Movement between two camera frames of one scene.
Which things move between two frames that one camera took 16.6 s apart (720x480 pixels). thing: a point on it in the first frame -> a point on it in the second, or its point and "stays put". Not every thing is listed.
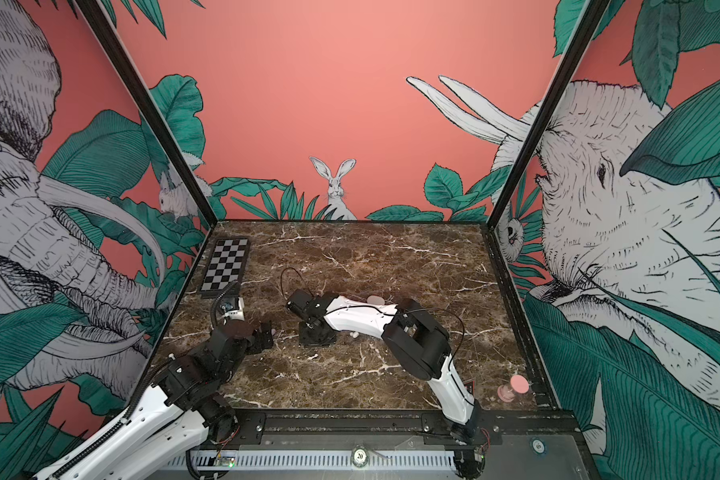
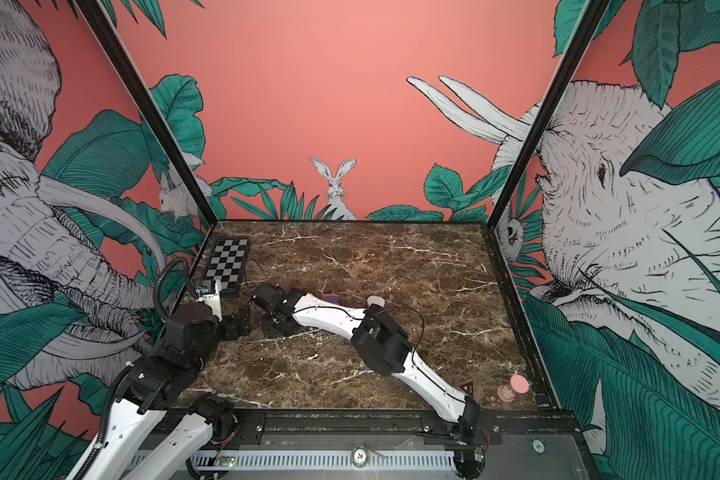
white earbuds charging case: (374, 299) stays put
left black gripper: (258, 343) -> (235, 331)
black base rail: (400, 430) stays put
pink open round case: (518, 383) stays put
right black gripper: (303, 335) -> (269, 329)
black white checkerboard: (225, 266) stays put
